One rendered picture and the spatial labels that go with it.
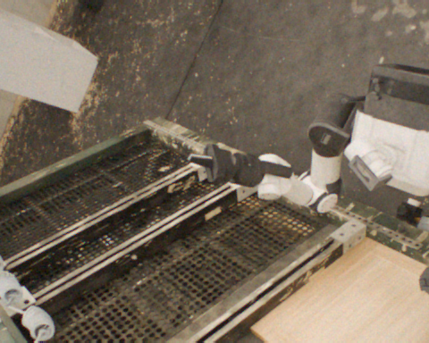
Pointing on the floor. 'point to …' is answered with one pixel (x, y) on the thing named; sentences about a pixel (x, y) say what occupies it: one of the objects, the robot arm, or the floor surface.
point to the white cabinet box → (35, 61)
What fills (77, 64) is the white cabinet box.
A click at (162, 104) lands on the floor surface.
